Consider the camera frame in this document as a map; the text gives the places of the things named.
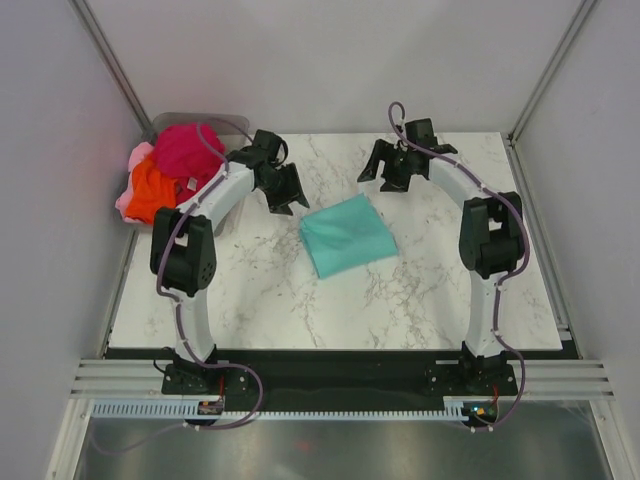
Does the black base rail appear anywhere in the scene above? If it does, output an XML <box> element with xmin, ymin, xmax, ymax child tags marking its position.
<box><xmin>106</xmin><ymin>347</ymin><xmax>584</xmax><ymax>412</ymax></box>

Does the left aluminium frame post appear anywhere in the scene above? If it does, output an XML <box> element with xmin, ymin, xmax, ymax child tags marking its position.
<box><xmin>68</xmin><ymin>0</ymin><xmax>153</xmax><ymax>134</ymax></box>

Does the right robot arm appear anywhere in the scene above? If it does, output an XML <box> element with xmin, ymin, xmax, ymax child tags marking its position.
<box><xmin>358</xmin><ymin>118</ymin><xmax>530</xmax><ymax>394</ymax></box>

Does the teal t shirt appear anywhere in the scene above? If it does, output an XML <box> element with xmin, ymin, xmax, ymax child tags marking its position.
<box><xmin>299</xmin><ymin>194</ymin><xmax>399</xmax><ymax>279</ymax></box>

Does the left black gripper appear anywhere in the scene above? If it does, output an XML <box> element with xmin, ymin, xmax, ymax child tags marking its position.
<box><xmin>259</xmin><ymin>164</ymin><xmax>309</xmax><ymax>218</ymax></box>

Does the right aluminium frame post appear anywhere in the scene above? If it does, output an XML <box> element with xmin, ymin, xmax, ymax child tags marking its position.
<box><xmin>506</xmin><ymin>0</ymin><xmax>600</xmax><ymax>147</ymax></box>

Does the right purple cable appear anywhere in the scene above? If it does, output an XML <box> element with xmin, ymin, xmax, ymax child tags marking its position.
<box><xmin>388</xmin><ymin>101</ymin><xmax>531</xmax><ymax>434</ymax></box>

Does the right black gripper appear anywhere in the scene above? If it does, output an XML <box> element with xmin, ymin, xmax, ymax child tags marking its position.
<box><xmin>358</xmin><ymin>139</ymin><xmax>415</xmax><ymax>194</ymax></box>

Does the clear plastic bin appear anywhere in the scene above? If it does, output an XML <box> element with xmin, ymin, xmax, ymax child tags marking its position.
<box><xmin>116</xmin><ymin>112</ymin><xmax>250</xmax><ymax>226</ymax></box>

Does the magenta t shirt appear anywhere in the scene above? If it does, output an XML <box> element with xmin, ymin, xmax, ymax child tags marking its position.
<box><xmin>152</xmin><ymin>123</ymin><xmax>226</xmax><ymax>204</ymax></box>

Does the white slotted cable duct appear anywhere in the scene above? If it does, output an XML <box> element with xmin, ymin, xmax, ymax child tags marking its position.
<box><xmin>91</xmin><ymin>399</ymin><xmax>469</xmax><ymax>421</ymax></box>

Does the aluminium frame post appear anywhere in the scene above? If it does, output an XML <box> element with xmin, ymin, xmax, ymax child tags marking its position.
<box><xmin>68</xmin><ymin>0</ymin><xmax>153</xmax><ymax>134</ymax></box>
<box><xmin>506</xmin><ymin>0</ymin><xmax>600</xmax><ymax>147</ymax></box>

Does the orange t shirt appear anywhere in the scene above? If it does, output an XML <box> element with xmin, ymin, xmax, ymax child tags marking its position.
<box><xmin>125</xmin><ymin>155</ymin><xmax>177</xmax><ymax>225</ymax></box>

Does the light pink t shirt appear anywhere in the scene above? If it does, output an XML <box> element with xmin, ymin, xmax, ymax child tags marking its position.
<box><xmin>115</xmin><ymin>142</ymin><xmax>153</xmax><ymax>217</ymax></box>

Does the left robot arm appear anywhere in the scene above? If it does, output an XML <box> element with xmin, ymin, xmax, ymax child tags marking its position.
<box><xmin>150</xmin><ymin>123</ymin><xmax>309</xmax><ymax>393</ymax></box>

